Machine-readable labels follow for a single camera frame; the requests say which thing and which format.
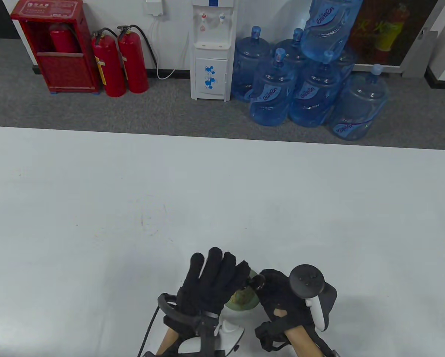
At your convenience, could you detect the white water dispenser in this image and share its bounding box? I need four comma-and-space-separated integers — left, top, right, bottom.
190, 0, 238, 102

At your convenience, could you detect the black white right controller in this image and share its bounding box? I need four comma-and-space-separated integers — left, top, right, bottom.
289, 264, 337, 331

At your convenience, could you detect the person's right hand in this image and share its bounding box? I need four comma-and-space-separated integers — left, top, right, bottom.
257, 269, 314, 329

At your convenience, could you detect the clear seasoning bottle black cap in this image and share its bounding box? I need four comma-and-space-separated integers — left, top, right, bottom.
241, 274, 266, 294

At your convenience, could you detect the stack of blue water bottles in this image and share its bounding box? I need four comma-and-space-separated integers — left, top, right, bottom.
231, 0, 391, 141

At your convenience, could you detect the black left wrist mount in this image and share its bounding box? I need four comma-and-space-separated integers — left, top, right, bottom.
157, 293, 227, 357

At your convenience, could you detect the black right wrist mount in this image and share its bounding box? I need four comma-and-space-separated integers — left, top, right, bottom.
254, 320, 294, 352

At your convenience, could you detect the person's left hand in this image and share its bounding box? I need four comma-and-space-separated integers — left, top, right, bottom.
163, 247, 251, 331

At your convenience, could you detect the dark framed poster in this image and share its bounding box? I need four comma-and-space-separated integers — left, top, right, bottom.
348, 0, 431, 67

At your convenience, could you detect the white power cable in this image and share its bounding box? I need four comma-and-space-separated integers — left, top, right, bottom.
150, 15, 190, 80

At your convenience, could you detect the black white controller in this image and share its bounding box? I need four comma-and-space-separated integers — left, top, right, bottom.
289, 264, 337, 331
178, 318, 245, 354

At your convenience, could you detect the person's right forearm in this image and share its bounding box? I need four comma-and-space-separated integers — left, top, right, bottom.
284, 324, 323, 357

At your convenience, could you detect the black white left controller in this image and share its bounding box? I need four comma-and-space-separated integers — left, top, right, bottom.
178, 318, 245, 354

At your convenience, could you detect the red fire extinguisher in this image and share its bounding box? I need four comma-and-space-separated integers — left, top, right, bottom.
117, 25, 159, 94
48, 23, 80, 54
92, 28, 127, 98

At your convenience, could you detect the black wrist mount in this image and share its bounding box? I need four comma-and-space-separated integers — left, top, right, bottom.
254, 320, 294, 352
157, 293, 227, 357

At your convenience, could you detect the person's left forearm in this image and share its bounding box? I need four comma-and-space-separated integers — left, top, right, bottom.
156, 329, 180, 357

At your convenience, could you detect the red fire extinguisher cabinet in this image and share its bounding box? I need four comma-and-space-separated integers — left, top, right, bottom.
10, 0, 101, 94

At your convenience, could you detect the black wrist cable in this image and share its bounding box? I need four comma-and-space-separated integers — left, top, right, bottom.
137, 307, 160, 357

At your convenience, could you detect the green seasoning dish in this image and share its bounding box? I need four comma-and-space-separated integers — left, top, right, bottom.
224, 268, 262, 310

